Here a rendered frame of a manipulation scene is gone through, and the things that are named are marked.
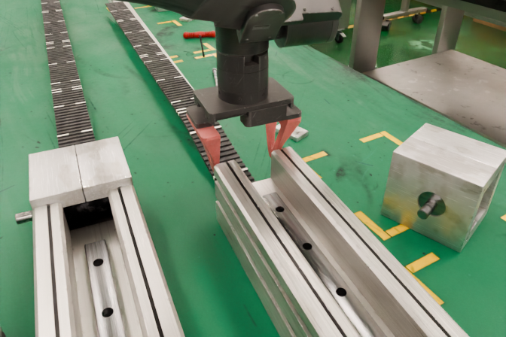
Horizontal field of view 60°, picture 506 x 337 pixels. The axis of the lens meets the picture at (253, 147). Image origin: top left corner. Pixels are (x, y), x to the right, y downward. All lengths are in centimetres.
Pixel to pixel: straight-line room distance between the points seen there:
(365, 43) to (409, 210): 187
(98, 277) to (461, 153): 41
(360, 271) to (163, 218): 26
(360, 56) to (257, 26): 200
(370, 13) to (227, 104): 190
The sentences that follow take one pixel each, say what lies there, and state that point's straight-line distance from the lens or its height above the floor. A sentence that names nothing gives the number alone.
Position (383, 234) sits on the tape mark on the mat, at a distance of 56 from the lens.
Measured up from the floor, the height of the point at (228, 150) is 80.
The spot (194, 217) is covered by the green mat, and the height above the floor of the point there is 78.
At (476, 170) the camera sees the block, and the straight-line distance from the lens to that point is 53.
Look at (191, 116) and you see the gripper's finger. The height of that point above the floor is 91.
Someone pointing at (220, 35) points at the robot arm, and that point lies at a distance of 47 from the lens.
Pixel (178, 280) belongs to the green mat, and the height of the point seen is 78.
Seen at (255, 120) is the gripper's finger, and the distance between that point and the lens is 49.
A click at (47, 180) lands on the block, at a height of 87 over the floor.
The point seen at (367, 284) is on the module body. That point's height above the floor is 84.
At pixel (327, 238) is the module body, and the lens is 45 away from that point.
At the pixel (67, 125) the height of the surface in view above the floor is 81.
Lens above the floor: 115
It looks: 33 degrees down
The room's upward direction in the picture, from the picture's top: straight up
